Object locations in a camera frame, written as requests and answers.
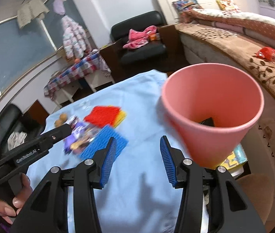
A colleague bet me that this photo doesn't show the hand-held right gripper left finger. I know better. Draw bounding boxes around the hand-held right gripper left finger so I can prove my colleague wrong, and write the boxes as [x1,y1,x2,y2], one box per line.
[11,136,117,233]

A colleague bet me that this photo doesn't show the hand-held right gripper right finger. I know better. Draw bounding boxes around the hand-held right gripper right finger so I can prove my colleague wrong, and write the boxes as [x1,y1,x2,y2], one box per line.
[160,135,267,233]

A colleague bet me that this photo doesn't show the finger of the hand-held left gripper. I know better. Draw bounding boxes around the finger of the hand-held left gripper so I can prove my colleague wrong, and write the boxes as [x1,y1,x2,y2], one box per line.
[40,123,73,151]

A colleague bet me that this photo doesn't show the brown walnut shells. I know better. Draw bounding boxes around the brown walnut shells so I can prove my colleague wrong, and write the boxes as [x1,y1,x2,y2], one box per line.
[55,113,69,127]

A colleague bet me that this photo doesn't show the purple snack wrapper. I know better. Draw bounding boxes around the purple snack wrapper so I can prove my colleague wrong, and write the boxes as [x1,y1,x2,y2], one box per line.
[63,115,101,154]

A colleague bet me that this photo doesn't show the blue mesh pad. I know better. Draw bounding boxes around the blue mesh pad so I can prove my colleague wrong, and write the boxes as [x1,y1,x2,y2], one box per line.
[79,124,129,162]

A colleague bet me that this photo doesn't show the red mesh pad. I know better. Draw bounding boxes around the red mesh pad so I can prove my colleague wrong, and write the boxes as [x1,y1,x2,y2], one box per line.
[83,105,121,128]

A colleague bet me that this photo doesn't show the yellow mesh pad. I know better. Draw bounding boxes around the yellow mesh pad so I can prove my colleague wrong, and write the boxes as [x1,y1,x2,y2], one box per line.
[113,110,127,128]

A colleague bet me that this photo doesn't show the black wrapper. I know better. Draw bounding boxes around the black wrapper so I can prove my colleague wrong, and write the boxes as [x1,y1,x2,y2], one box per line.
[199,117,216,127]

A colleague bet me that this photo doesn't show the pink plastic bin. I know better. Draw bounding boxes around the pink plastic bin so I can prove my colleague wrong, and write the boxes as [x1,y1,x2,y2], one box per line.
[160,63,265,169]

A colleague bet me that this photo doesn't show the person's left hand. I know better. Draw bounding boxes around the person's left hand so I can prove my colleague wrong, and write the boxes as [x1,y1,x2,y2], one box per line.
[0,173,33,224]

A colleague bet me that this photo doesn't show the brown wooden side table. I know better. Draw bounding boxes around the brown wooden side table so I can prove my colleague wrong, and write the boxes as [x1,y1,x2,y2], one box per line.
[28,99,49,124]

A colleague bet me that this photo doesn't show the white crumpled cloth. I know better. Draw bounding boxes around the white crumpled cloth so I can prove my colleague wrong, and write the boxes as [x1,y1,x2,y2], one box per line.
[7,131,27,150]

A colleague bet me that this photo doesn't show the white small table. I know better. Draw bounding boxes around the white small table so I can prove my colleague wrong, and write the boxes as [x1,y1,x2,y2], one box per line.
[84,70,115,93]
[55,84,83,107]

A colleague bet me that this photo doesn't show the black leather sofa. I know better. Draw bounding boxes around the black leather sofa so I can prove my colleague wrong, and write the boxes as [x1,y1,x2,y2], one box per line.
[0,103,47,151]

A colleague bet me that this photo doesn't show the light blue tablecloth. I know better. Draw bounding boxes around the light blue tablecloth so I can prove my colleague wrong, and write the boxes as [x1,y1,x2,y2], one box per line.
[27,69,201,233]

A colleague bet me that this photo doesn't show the checkered tablecloth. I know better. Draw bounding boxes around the checkered tablecloth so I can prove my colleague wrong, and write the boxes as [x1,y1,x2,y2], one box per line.
[44,52,111,100]

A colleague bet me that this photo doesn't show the colourful flat box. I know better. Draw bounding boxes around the colourful flat box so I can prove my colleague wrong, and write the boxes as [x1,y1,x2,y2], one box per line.
[216,144,247,170]

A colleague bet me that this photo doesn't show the large grey-blue window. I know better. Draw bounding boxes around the large grey-blue window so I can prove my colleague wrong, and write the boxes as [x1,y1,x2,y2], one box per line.
[0,0,83,97]

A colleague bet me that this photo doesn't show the brown stool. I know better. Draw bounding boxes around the brown stool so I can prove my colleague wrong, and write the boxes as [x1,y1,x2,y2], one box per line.
[235,173,275,233]

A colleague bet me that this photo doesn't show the pink patterned puffy jacket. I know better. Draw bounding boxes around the pink patterned puffy jacket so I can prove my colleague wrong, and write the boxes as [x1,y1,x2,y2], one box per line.
[62,16,92,60]

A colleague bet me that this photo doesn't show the beige bed base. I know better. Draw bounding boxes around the beige bed base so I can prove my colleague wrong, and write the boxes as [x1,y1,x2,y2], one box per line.
[179,33,275,190]

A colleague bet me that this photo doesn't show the black leather armchair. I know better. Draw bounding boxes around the black leather armchair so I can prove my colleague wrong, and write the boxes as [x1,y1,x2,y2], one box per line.
[100,11,184,83]

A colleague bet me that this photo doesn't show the pink garment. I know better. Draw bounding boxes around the pink garment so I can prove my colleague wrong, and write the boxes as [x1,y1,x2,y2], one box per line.
[122,25,157,50]

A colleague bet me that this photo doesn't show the cream knitted cardigan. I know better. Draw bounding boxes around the cream knitted cardigan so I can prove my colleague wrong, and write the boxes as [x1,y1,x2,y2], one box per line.
[17,0,50,29]

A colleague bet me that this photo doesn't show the purple hat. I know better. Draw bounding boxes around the purple hat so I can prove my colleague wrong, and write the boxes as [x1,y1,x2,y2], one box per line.
[53,0,68,15]

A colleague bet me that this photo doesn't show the brown floral blanket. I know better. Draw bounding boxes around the brown floral blanket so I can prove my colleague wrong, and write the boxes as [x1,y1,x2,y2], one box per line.
[175,24,275,124]

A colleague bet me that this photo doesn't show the red packet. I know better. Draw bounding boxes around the red packet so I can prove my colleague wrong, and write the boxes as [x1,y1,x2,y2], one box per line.
[253,47,275,61]

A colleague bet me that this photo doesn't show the salmon dotted quilt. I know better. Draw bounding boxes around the salmon dotted quilt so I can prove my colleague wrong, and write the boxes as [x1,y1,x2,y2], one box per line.
[181,8,275,51]

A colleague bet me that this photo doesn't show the colourful printed pillow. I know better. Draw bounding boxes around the colourful printed pillow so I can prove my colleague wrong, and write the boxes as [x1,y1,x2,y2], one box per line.
[172,0,202,14]

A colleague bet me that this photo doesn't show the yellow floral pillow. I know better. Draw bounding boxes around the yellow floral pillow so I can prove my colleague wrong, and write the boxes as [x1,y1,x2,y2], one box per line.
[216,0,242,12]

